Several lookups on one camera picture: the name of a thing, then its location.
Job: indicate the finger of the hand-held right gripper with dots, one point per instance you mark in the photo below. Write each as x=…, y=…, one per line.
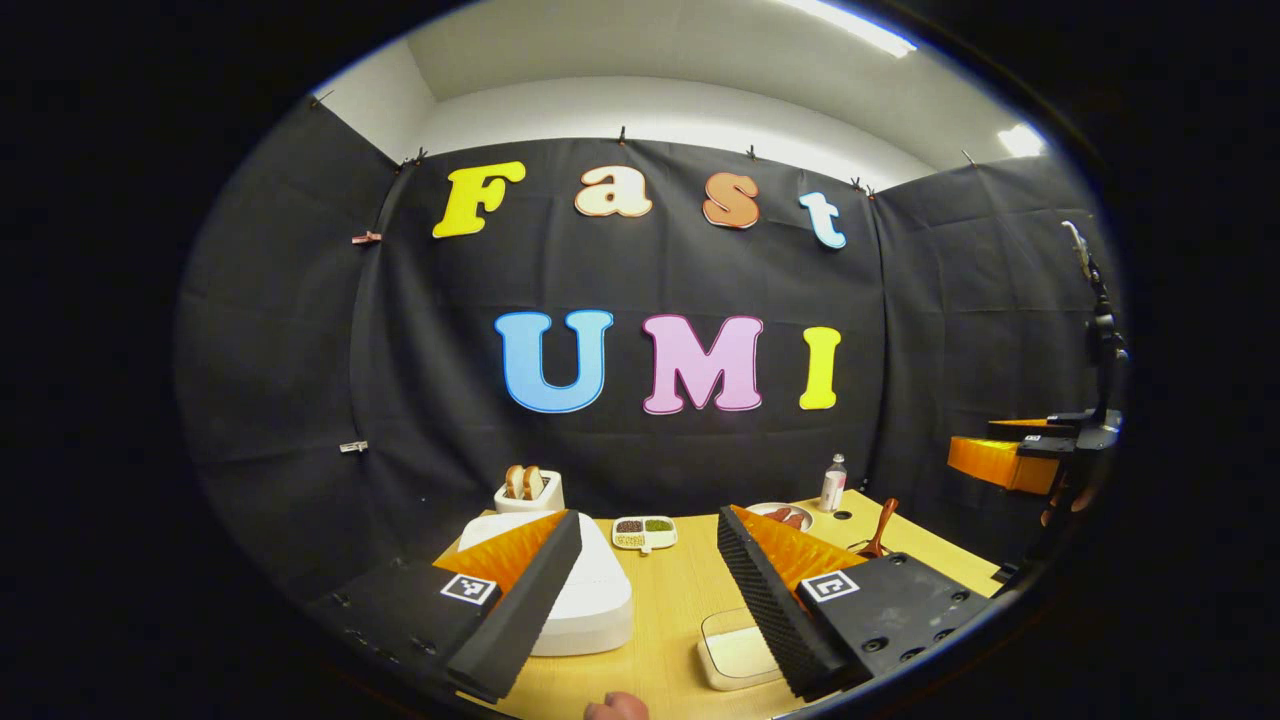
x=1045, y=447
x=1030, y=429

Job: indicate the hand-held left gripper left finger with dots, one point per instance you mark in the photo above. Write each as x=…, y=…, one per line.
x=530, y=610

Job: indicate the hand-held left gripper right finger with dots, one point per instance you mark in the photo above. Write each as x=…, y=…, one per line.
x=780, y=610

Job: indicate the clear rice container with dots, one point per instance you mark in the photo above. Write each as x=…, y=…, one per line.
x=730, y=650

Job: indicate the white rice cooker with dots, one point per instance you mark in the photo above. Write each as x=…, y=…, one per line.
x=600, y=600

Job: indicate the brown wooden spoon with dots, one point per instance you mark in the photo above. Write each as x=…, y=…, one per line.
x=882, y=525

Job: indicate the white round plate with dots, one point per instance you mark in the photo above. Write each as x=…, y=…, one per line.
x=803, y=512

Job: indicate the white toaster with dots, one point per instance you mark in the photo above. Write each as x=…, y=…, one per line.
x=550, y=495

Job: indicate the toast bread slice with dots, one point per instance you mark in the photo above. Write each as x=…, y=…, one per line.
x=534, y=482
x=514, y=482

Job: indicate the clear bottle with pink label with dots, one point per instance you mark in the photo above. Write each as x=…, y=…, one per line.
x=833, y=485

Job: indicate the white divided bean dish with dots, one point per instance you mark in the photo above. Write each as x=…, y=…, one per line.
x=645, y=533

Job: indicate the ceiling light panel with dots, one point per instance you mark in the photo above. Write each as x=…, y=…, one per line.
x=1022, y=140

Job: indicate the black backdrop cloth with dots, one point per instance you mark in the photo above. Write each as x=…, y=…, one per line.
x=300, y=350

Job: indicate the pink cloth clip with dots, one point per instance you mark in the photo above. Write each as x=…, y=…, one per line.
x=367, y=238

